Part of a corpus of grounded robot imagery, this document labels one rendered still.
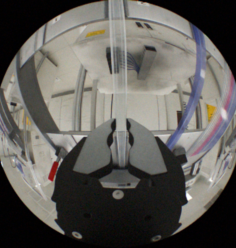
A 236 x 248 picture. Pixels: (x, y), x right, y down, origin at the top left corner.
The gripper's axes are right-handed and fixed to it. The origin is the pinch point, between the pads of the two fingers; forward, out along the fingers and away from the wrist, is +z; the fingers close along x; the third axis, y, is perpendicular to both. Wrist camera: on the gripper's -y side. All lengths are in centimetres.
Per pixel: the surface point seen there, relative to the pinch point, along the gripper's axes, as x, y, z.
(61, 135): -13.0, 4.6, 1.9
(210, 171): 125, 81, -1
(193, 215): 165, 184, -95
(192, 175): 49, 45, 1
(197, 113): 50, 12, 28
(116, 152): -1.3, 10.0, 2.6
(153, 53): 13.4, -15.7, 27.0
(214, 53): 16.1, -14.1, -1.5
